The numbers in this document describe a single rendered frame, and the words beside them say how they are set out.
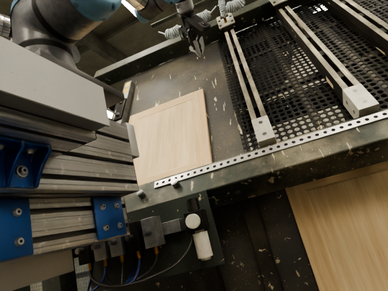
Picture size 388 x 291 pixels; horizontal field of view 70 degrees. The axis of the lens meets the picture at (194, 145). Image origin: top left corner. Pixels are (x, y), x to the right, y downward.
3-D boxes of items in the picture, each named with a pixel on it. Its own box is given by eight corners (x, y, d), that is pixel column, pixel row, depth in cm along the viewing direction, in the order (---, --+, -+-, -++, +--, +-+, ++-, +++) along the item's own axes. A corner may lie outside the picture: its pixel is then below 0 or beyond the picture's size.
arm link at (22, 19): (53, 77, 70) (48, 32, 73) (89, 50, 64) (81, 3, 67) (0, 59, 59) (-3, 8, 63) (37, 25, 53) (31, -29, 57)
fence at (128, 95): (97, 206, 118) (92, 201, 115) (128, 88, 187) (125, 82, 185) (107, 203, 117) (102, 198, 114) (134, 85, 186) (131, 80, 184)
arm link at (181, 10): (194, -4, 120) (181, 3, 116) (197, 7, 122) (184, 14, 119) (184, -2, 125) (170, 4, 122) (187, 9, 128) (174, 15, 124)
